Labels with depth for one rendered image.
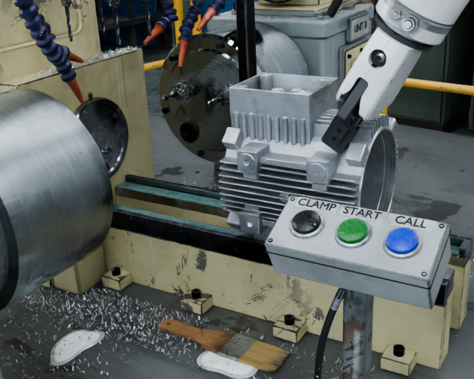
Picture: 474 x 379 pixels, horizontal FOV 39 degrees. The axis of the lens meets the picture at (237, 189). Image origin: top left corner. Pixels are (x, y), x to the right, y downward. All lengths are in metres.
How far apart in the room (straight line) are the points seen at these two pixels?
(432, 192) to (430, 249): 0.82
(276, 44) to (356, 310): 0.70
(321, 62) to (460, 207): 0.40
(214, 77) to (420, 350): 0.61
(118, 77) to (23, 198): 0.48
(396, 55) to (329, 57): 0.66
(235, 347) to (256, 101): 0.34
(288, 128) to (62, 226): 0.32
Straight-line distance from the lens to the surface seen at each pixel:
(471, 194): 1.48
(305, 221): 0.68
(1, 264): 0.79
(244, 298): 1.02
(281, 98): 0.89
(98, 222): 0.87
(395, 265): 0.64
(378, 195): 1.00
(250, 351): 0.95
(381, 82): 0.76
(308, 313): 0.97
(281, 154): 0.89
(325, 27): 1.38
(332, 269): 0.67
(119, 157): 1.22
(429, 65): 4.31
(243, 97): 0.91
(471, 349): 0.99
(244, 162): 0.88
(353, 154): 0.84
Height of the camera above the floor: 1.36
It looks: 22 degrees down
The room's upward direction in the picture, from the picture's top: 3 degrees counter-clockwise
